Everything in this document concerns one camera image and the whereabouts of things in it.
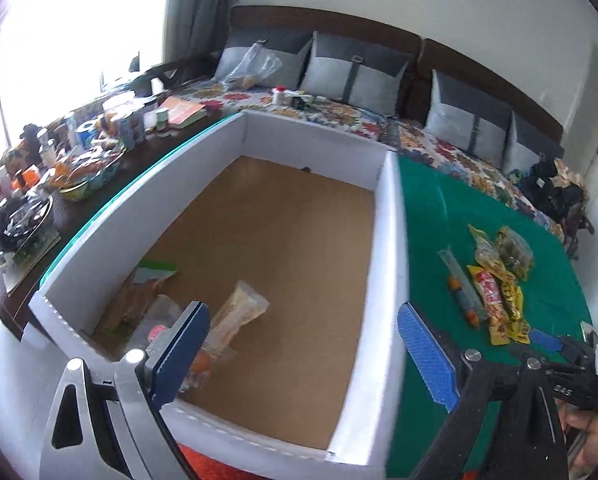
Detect clear packet with orange snack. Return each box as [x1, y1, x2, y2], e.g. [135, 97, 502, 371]
[185, 345, 238, 392]

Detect group of jars and cans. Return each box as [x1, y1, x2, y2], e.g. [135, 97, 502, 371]
[62, 91, 174, 155]

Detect dark wooden chair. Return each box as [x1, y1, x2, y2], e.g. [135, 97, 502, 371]
[129, 54, 221, 97]

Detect black pot with glass lid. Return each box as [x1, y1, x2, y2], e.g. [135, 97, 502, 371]
[0, 194, 56, 262]

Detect brown headboard panel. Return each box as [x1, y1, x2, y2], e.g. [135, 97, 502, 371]
[229, 6, 423, 117]
[411, 38, 566, 153]

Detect person's right hand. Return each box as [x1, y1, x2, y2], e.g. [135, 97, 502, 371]
[564, 409, 598, 478]

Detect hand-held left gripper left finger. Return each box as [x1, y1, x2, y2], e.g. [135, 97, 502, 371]
[39, 301, 211, 480]

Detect yellow packet with clear window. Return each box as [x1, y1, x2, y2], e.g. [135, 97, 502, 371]
[468, 224, 504, 272]

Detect orange book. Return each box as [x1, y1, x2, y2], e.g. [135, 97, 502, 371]
[155, 97, 208, 129]

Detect red and yellow snack packet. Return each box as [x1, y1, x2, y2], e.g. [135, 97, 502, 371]
[466, 265, 510, 347]

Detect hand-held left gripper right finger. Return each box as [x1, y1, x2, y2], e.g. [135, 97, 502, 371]
[398, 301, 570, 480]

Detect beige crumpled paper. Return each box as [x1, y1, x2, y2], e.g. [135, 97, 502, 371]
[554, 157, 588, 192]

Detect beige snack packet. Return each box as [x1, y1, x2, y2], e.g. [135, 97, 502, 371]
[210, 280, 271, 356]

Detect olive clear snack bag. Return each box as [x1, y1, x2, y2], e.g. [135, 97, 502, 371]
[496, 226, 534, 282]

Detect white cardboard box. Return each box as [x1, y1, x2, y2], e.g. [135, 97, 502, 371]
[29, 109, 411, 479]

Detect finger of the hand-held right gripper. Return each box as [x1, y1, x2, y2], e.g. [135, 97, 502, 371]
[529, 327, 598, 361]

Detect clear packet with brown snack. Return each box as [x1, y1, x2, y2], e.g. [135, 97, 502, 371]
[106, 259, 178, 333]

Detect grey curtain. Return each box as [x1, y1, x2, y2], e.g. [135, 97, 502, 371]
[163, 0, 241, 62]

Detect small clear snack packet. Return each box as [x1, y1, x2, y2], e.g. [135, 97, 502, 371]
[142, 295, 185, 347]

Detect yellow printed snack packet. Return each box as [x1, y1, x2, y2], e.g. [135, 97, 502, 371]
[499, 280, 530, 343]

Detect dark side table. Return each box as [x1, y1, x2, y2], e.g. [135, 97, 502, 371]
[0, 85, 216, 342]

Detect glass dish with food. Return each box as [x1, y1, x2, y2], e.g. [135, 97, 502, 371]
[53, 151, 126, 204]

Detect person's orange clothing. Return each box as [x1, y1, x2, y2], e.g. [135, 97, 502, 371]
[175, 442, 226, 480]

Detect brown handbag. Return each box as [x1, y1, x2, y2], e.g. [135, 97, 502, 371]
[561, 195, 598, 262]

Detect clear plastic bag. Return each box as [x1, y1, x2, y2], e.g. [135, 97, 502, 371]
[219, 42, 283, 91]

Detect grey two-tone pillow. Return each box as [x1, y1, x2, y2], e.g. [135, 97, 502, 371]
[299, 31, 416, 118]
[214, 30, 314, 89]
[423, 69, 514, 162]
[499, 110, 566, 177]

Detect clear sausage packet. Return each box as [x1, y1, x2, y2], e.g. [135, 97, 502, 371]
[438, 247, 486, 329]

